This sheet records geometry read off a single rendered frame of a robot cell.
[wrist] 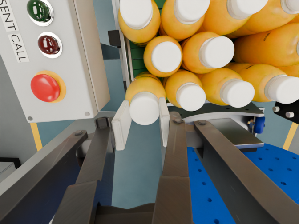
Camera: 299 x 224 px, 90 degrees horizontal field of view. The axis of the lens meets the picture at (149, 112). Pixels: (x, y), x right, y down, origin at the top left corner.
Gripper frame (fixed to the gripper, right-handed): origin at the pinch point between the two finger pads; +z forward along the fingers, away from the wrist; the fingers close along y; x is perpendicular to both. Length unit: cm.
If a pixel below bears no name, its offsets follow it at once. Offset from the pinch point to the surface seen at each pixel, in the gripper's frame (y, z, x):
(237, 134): 18.5, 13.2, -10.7
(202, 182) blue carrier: 8.4, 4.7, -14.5
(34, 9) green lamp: -10.6, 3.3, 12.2
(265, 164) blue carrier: 21.3, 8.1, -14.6
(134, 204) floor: -33, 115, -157
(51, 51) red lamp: -10.2, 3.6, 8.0
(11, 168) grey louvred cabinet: -142, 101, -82
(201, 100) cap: 8.2, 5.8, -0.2
